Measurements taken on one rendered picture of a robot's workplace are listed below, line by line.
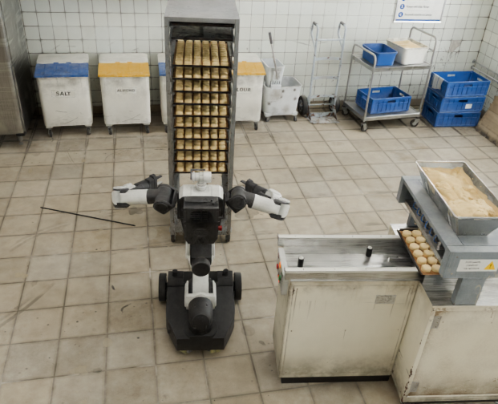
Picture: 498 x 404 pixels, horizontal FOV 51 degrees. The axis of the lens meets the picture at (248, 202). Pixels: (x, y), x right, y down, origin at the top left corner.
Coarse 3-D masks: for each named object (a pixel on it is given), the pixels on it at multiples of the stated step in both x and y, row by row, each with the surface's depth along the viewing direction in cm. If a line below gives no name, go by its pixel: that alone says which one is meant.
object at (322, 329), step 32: (288, 256) 287; (320, 256) 289; (352, 256) 291; (384, 256) 292; (288, 288) 277; (320, 288) 274; (352, 288) 275; (384, 288) 277; (416, 288) 279; (288, 320) 285; (320, 320) 286; (352, 320) 288; (384, 320) 290; (288, 352) 298; (320, 352) 300; (352, 352) 302; (384, 352) 304
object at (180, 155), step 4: (176, 152) 399; (180, 152) 395; (184, 152) 400; (188, 152) 396; (192, 152) 401; (196, 152) 397; (200, 152) 402; (204, 152) 398; (208, 152) 401; (212, 152) 398; (216, 152) 402; (220, 152) 399; (224, 152) 402; (176, 156) 394; (180, 156) 390; (184, 156) 394; (188, 156) 391; (192, 156) 395; (196, 156) 391; (200, 156) 396; (204, 156) 392; (208, 156) 392; (212, 156) 393; (216, 156) 393; (220, 156) 393; (224, 156) 394; (224, 160) 393
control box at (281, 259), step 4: (280, 248) 293; (280, 252) 290; (284, 252) 290; (280, 256) 287; (284, 256) 287; (280, 260) 286; (284, 260) 284; (284, 264) 282; (280, 268) 284; (280, 272) 285; (284, 280) 275; (288, 280) 276; (280, 284) 285; (284, 284) 277; (280, 288) 285; (284, 288) 279; (284, 292) 280
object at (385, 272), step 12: (288, 276) 269; (300, 276) 270; (312, 276) 270; (324, 276) 271; (336, 276) 271; (348, 276) 272; (360, 276) 273; (372, 276) 273; (384, 276) 274; (396, 276) 274; (408, 276) 275; (420, 276) 276
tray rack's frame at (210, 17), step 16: (176, 0) 370; (192, 0) 373; (208, 0) 376; (224, 0) 379; (176, 16) 330; (192, 16) 333; (208, 16) 335; (224, 16) 337; (176, 224) 426; (224, 224) 430
